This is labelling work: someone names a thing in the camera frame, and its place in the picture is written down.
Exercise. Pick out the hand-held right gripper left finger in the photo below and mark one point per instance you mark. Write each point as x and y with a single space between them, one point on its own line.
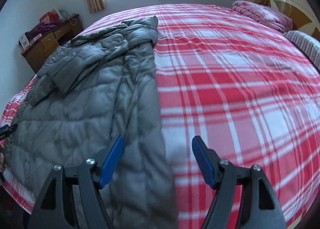
111 161

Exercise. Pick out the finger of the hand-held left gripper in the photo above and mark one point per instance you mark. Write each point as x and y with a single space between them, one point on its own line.
6 130

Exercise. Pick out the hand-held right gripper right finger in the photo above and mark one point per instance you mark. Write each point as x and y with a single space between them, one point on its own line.
203 161

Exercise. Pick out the grey puffer jacket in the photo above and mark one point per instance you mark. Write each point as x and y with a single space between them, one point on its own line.
87 94

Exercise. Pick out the red plaid bed sheet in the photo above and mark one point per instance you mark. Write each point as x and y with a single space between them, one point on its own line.
225 81

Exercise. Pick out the white cardboard box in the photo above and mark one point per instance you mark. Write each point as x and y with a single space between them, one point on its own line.
25 41

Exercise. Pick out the flat pink box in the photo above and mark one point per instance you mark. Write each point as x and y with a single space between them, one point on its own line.
35 39

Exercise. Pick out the wooden desk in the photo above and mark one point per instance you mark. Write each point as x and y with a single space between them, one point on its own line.
50 39

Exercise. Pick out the purple clothing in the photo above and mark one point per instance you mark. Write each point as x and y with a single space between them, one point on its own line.
42 29

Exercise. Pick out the red cardboard box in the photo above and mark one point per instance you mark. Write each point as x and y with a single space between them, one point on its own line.
48 16

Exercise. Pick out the pale green bag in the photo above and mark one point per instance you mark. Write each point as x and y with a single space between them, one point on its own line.
62 14

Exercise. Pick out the striped pillow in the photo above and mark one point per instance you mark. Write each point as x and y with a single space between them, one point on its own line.
306 46

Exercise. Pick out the pink folded quilt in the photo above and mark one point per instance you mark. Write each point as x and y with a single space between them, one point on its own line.
262 15

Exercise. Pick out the wooden bed headboard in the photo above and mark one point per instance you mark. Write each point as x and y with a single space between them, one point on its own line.
287 2

